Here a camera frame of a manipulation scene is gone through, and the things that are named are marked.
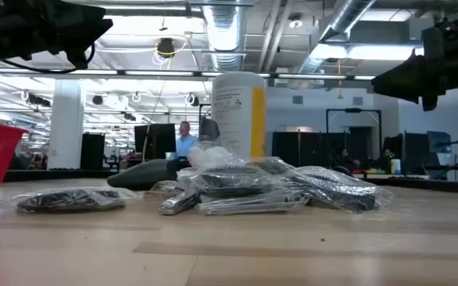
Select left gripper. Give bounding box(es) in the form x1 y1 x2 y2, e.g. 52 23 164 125
0 0 114 79

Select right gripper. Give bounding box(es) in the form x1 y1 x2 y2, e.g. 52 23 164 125
371 15 458 113

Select bagged cables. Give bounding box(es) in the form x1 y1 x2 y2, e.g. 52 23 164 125
280 164 395 215

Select dark grey deodorant stick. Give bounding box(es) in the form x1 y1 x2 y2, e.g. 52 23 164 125
198 118 221 143
107 158 180 191

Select dark desk monitors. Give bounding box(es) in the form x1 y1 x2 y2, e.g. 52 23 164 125
382 130 452 176

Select black ceiling-hung device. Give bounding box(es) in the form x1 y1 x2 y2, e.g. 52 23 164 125
156 37 177 59

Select person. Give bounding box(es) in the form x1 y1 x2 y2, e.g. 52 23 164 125
378 149 395 172
338 147 357 170
174 121 199 160

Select white pillar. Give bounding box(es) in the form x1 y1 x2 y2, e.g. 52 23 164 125
47 78 86 171

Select black partition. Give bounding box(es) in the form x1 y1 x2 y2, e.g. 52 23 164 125
271 130 373 170

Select black cabinet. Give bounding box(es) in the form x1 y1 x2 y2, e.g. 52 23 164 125
80 132 106 171

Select black monitor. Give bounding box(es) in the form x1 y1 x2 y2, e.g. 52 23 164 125
134 123 177 160

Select white canister with yellow label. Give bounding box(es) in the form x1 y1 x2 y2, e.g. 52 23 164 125
211 71 268 160

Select black gantry frame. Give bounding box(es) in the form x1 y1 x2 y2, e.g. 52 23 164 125
325 107 383 168

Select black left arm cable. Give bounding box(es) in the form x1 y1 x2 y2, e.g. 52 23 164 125
1 41 96 75

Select smooth silver air duct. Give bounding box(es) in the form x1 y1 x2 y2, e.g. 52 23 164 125
288 0 378 76

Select ribbed silver air duct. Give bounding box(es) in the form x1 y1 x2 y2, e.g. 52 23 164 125
201 0 249 72

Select black aluminium table frame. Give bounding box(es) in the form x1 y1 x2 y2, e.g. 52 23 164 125
2 168 458 195

